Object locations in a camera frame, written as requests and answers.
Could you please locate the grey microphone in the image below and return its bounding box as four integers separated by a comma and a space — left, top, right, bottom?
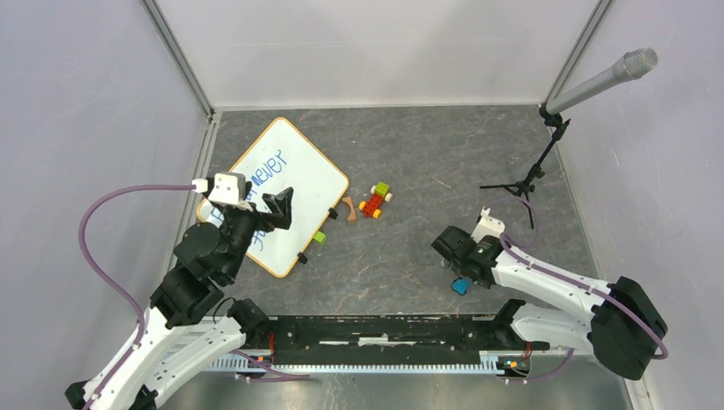
539, 48, 658, 118

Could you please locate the black microphone tripod stand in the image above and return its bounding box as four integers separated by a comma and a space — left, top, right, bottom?
479, 104, 570, 201

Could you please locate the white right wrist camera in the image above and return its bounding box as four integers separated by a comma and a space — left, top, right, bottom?
470, 208, 505, 243

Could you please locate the brown wooden bone piece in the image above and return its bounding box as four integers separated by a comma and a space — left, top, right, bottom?
342, 196, 358, 224

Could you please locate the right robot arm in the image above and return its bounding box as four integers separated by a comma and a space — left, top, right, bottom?
431, 225, 668, 380

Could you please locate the grey slotted cable duct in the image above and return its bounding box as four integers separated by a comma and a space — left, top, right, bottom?
204, 354, 531, 378

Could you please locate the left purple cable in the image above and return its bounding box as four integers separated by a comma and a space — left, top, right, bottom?
78, 182, 312, 410

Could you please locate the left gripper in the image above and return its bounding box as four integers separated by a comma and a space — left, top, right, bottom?
223, 185, 295, 280

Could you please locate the purple cable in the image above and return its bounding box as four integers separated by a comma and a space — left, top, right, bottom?
483, 195, 669, 386
78, 182, 312, 410

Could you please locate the white whiteboard orange frame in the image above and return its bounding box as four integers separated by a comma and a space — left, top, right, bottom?
231, 117, 349, 278

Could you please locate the red lego toy car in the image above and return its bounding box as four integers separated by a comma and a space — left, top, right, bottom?
359, 182, 393, 219

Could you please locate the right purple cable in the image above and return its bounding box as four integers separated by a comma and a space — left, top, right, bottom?
483, 195, 669, 386

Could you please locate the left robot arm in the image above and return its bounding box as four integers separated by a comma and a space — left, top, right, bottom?
65, 179, 294, 409

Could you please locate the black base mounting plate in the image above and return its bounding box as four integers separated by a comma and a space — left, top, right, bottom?
245, 314, 550, 365

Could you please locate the blue whiteboard eraser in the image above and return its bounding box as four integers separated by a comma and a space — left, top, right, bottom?
451, 278, 474, 296

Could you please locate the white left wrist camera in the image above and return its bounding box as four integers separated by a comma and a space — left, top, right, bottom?
191, 172, 254, 211

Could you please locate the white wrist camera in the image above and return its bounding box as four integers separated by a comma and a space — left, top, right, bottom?
470, 208, 505, 243
191, 172, 254, 211

